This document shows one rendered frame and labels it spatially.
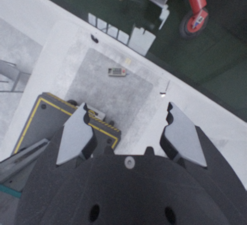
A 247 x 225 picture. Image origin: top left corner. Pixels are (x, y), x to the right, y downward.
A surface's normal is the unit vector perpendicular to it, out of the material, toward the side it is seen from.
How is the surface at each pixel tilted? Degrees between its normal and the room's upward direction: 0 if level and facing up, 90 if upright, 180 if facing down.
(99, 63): 0
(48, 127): 0
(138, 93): 0
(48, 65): 10
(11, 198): 90
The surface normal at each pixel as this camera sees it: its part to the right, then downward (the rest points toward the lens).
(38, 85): -0.15, 0.00
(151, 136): 0.18, 0.18
